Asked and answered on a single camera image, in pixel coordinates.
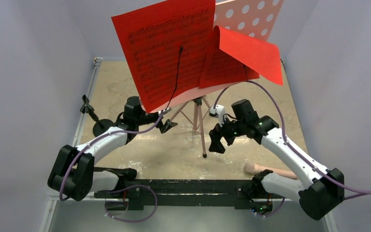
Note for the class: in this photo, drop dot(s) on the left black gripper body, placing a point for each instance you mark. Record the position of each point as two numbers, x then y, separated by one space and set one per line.
146 118

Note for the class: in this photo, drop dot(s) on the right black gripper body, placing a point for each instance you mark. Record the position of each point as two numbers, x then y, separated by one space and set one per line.
230 130

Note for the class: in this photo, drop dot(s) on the black microphone stand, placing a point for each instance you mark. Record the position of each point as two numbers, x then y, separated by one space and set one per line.
101 125

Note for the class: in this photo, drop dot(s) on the red sheet music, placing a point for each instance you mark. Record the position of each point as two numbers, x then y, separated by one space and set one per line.
233 57
165 46

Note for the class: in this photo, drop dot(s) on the pink music stand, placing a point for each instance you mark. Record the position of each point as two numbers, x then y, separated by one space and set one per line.
254 18

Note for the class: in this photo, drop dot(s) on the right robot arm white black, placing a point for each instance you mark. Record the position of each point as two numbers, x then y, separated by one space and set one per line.
314 187

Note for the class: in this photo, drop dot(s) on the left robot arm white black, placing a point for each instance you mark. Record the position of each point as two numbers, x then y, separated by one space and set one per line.
74 173

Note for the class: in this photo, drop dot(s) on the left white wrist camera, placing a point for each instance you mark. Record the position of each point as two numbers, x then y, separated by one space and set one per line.
164 111

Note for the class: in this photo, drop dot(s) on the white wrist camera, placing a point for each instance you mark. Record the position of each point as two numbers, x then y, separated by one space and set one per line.
218 111
164 111

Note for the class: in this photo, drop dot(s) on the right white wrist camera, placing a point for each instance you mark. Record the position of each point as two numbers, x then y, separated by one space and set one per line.
218 111

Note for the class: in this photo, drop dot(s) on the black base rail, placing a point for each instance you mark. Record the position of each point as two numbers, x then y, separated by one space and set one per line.
239 194

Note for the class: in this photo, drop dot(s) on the aluminium frame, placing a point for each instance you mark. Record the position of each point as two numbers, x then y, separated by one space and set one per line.
75 174

